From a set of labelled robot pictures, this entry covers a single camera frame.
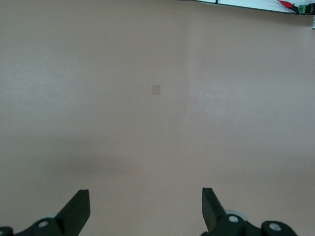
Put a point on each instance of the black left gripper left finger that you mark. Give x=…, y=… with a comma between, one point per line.
x=73, y=214

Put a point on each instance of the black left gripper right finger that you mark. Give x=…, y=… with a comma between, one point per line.
x=214, y=216

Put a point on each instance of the green terminal block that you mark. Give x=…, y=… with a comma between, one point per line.
x=304, y=9

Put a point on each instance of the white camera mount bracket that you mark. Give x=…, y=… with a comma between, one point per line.
x=313, y=24

